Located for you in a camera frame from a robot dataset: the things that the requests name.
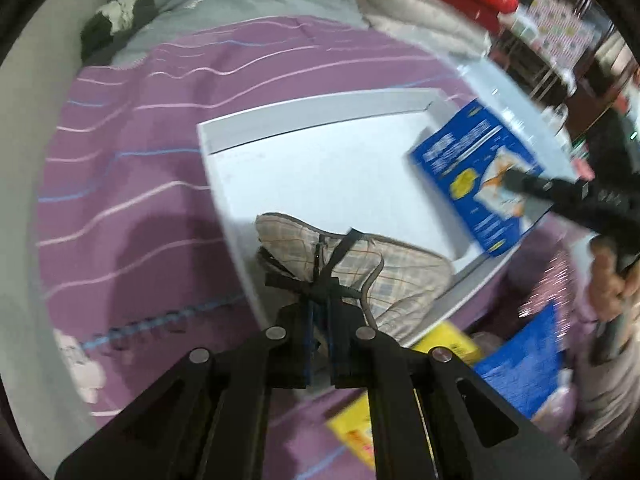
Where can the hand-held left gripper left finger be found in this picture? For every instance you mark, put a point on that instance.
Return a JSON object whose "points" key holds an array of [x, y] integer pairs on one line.
{"points": [[306, 330]]}

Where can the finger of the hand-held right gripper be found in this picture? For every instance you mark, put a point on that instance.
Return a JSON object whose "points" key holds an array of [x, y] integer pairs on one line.
{"points": [[540, 187]]}

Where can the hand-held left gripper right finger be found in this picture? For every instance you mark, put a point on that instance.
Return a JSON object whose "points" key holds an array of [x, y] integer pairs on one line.
{"points": [[337, 335]]}

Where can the blue packet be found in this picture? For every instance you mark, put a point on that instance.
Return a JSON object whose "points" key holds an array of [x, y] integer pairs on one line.
{"points": [[467, 170], [520, 365]]}

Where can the beige plaid pouch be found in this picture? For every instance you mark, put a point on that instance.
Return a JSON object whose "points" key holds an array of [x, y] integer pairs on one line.
{"points": [[400, 275]]}

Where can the yellow packet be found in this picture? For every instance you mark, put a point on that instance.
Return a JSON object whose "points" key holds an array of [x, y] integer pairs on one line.
{"points": [[450, 342]]}

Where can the white cardboard box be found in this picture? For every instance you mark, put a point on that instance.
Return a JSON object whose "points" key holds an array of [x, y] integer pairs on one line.
{"points": [[325, 170]]}

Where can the person's right forearm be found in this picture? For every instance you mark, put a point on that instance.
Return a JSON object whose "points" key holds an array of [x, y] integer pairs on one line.
{"points": [[607, 385]]}

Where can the person's right hand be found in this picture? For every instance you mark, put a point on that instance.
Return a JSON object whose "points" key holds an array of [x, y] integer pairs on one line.
{"points": [[607, 280]]}

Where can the clear plastic bag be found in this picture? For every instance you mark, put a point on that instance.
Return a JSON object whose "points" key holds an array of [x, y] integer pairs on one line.
{"points": [[510, 95]]}

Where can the patterned tablecloth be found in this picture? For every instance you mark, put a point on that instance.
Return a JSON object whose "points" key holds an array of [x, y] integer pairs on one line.
{"points": [[562, 27]]}

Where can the white quilt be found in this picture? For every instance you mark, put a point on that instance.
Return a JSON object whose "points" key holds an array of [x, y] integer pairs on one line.
{"points": [[415, 15]]}

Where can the purple striped bed sheet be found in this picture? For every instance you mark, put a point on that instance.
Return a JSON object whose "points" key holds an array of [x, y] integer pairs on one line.
{"points": [[140, 160]]}

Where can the grey blanket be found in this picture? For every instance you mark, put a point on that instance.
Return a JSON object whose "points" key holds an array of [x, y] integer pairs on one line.
{"points": [[240, 0]]}

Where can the dark and white cloth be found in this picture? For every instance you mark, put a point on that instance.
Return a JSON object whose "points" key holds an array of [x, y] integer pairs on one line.
{"points": [[117, 17]]}

